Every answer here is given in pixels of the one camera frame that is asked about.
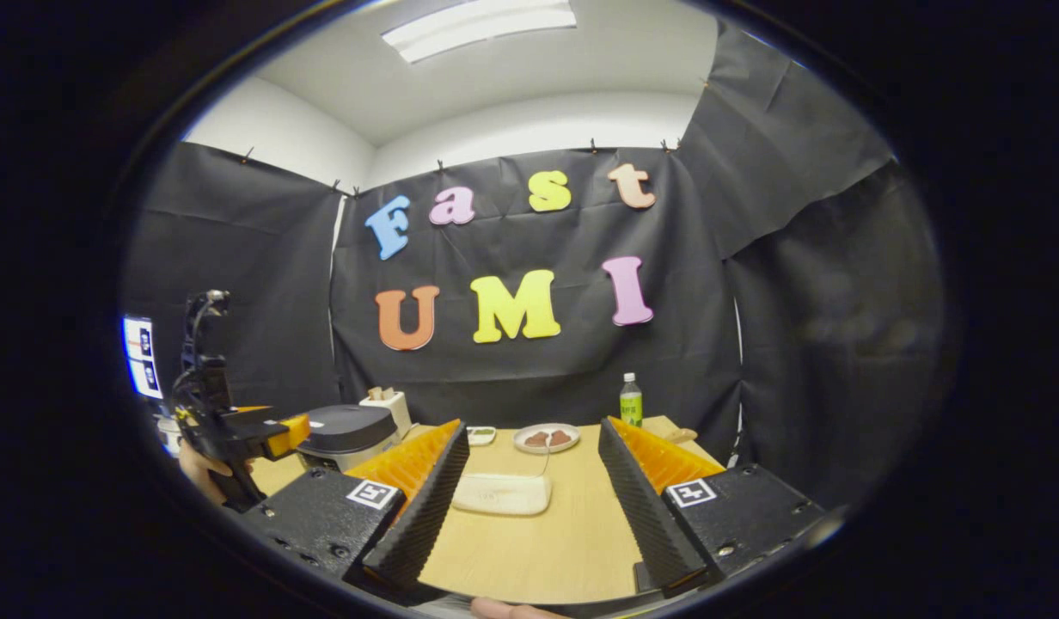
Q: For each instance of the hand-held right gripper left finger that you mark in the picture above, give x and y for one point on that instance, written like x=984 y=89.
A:
x=422 y=516

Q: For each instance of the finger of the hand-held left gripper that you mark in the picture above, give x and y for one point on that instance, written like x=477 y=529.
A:
x=290 y=430

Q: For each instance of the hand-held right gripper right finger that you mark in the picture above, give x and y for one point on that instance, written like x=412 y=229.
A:
x=645 y=516

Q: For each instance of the black and silver rice cooker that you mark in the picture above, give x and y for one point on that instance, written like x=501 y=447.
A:
x=349 y=425

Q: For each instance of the clear tray of rice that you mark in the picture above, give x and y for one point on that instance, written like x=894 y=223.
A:
x=502 y=496

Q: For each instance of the wooden spoon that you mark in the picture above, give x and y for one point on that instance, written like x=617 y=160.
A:
x=684 y=434

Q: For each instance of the computer monitor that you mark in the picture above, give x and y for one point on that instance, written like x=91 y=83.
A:
x=143 y=378

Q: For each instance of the toast slice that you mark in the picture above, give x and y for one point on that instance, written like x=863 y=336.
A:
x=379 y=394

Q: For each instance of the white compartment seasoning dish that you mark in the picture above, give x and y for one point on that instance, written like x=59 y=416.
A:
x=481 y=438

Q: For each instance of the white toaster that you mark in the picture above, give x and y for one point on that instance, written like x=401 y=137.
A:
x=396 y=411

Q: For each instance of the green tea bottle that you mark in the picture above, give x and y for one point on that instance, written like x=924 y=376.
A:
x=631 y=408

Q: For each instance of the brown meat piece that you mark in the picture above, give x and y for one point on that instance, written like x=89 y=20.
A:
x=560 y=438
x=536 y=439

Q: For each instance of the white round plate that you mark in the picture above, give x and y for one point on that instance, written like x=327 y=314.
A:
x=519 y=438

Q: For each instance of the black backdrop cloth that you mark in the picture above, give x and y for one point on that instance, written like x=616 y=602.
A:
x=512 y=370

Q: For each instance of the ceiling light panel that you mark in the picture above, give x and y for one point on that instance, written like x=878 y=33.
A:
x=478 y=30

